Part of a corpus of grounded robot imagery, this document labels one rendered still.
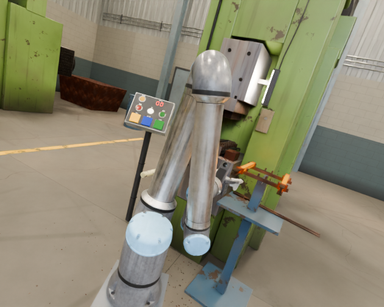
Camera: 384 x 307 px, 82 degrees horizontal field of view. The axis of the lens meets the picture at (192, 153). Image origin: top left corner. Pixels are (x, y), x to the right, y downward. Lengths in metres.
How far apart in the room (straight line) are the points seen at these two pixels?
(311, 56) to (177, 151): 1.30
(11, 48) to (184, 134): 5.20
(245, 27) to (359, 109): 6.17
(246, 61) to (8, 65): 4.85
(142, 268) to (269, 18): 1.78
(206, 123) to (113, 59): 9.97
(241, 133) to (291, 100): 0.62
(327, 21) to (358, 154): 6.25
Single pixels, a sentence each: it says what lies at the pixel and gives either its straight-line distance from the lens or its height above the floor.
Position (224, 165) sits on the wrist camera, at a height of 1.04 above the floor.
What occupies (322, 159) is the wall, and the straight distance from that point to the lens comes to 7.74.
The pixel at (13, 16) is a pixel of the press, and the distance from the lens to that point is 5.80.
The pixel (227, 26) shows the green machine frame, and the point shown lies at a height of 1.89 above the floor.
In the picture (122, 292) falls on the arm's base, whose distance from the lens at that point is 0.86.
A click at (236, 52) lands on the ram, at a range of 1.79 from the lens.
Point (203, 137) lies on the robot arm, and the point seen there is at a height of 1.19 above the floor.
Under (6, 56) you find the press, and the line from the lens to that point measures 5.79.
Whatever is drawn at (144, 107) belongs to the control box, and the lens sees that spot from 1.91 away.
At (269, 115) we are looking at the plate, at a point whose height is 1.32.
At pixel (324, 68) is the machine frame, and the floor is 1.81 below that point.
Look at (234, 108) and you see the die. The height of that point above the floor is 1.29.
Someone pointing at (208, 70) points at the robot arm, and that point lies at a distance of 0.66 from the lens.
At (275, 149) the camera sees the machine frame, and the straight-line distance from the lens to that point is 1.79.
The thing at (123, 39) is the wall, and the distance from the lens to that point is 10.41.
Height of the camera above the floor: 1.30
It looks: 14 degrees down
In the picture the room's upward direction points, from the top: 16 degrees clockwise
